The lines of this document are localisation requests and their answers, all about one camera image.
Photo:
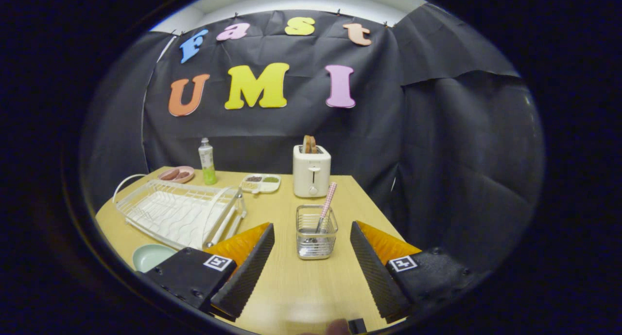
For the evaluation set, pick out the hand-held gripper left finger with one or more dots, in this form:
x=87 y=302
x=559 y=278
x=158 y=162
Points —
x=248 y=272

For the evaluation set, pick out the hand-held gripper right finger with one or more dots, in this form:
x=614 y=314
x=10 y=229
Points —
x=376 y=276

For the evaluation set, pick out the pale green plate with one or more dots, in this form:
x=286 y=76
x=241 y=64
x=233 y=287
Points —
x=148 y=257

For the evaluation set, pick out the pink plate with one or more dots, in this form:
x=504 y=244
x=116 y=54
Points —
x=190 y=169

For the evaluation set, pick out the white divided tray of beans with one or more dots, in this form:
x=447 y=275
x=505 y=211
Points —
x=260 y=185

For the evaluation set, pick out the brown patty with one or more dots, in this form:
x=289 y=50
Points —
x=183 y=175
x=170 y=174

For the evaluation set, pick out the green drink bottle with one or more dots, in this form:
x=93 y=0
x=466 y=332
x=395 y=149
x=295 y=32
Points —
x=208 y=162

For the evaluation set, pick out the white toaster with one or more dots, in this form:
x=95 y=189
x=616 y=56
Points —
x=311 y=172

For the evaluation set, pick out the toast bread slice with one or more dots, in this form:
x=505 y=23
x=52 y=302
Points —
x=314 y=145
x=306 y=144

